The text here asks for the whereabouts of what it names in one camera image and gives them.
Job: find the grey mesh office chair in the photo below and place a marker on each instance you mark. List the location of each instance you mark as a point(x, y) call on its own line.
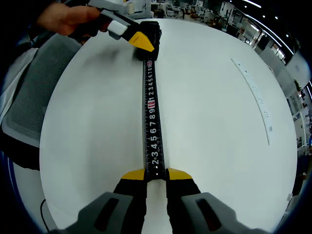
point(36, 92)

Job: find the white shelf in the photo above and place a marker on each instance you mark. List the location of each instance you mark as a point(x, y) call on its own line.
point(301, 126)

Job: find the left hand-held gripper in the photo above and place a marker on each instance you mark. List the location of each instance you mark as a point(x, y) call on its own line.
point(104, 3)

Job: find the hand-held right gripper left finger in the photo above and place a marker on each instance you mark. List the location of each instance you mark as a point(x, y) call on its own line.
point(126, 195)

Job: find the person's body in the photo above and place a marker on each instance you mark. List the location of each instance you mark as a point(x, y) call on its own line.
point(13, 78)

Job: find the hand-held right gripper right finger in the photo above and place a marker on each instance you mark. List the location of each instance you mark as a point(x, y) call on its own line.
point(182, 195)

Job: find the black tape measure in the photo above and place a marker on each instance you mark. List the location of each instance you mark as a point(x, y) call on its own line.
point(152, 117)

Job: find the white printed strip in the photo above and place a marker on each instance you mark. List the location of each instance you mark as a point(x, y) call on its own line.
point(256, 95)

